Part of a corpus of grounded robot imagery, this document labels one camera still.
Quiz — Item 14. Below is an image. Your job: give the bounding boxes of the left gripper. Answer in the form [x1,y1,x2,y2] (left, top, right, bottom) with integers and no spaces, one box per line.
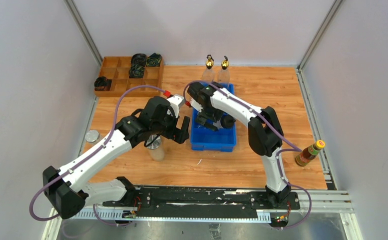
[151,108,190,143]

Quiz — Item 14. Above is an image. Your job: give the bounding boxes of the tall oil bottle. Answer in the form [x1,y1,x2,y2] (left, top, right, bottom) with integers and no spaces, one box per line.
[201,54,215,82]
[217,56,230,86]

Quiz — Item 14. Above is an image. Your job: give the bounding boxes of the blue plastic divided bin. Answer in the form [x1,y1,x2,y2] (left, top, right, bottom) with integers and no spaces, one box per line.
[189,82,237,153]

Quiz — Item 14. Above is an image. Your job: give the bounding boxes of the yellow cap sauce bottle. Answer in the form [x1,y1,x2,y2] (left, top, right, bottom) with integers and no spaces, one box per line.
[295,140,326,167]

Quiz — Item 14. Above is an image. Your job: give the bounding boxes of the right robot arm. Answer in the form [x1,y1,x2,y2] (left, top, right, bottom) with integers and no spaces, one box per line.
[186,80,291,209]

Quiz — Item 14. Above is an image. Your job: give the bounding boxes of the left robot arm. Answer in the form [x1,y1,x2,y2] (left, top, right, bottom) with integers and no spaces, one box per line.
[42,94,190,220]

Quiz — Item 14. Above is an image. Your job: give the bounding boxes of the silver lid spice jar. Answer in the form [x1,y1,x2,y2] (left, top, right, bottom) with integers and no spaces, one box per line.
[145,134,165,162]

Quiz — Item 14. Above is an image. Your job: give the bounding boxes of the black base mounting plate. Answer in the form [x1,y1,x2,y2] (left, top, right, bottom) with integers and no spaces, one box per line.
[102,186,300,221]

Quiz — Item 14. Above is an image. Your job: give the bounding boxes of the wooden compartment tray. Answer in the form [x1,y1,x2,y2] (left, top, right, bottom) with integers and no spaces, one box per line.
[94,56,165,97]

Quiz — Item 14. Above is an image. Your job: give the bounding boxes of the far left silver jar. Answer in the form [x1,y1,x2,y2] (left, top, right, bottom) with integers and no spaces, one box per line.
[85,129,101,144]

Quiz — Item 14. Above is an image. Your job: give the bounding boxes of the black roll left compartment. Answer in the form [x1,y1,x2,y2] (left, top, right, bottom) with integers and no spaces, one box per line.
[94,76,112,91]

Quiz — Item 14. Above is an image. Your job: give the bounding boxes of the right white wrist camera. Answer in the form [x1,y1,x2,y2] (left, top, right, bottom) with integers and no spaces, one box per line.
[189,98,203,113]

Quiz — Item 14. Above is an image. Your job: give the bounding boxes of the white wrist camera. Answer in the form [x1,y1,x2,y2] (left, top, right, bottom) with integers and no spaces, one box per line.
[167,94,185,117]
[189,98,203,113]

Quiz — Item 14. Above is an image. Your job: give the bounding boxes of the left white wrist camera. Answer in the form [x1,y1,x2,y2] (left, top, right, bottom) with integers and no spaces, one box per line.
[167,94,185,117]

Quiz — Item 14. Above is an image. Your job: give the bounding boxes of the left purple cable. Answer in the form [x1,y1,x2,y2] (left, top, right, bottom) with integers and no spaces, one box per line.
[29,85,171,228]

